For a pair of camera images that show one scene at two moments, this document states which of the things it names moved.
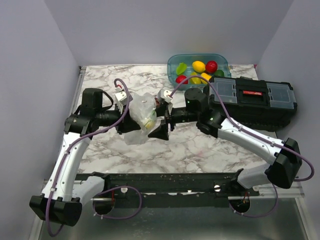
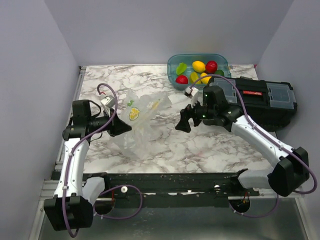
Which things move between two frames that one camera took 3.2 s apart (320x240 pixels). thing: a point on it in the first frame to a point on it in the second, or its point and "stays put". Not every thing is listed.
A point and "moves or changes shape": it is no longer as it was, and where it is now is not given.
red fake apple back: (211, 66) stays put
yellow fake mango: (205, 76) stays put
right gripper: (162, 131) to (186, 113)
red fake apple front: (180, 78) stays put
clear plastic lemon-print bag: (142, 110) moves or changes shape
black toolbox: (253, 103) stays put
